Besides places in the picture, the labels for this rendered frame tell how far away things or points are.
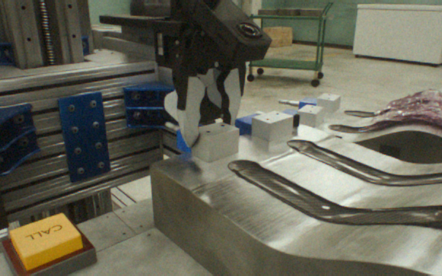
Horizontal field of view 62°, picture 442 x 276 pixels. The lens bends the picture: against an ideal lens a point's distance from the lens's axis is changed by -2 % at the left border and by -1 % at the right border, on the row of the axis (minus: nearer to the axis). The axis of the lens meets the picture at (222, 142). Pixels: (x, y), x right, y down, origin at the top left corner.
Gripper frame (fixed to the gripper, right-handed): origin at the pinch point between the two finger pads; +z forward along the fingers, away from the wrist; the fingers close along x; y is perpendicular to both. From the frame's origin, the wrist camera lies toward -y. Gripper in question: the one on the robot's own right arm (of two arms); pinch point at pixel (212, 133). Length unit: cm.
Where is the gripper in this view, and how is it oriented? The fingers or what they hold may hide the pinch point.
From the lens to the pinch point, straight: 48.2
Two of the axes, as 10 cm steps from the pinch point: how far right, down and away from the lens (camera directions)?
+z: 0.0, 9.3, 3.7
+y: -6.5, -2.8, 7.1
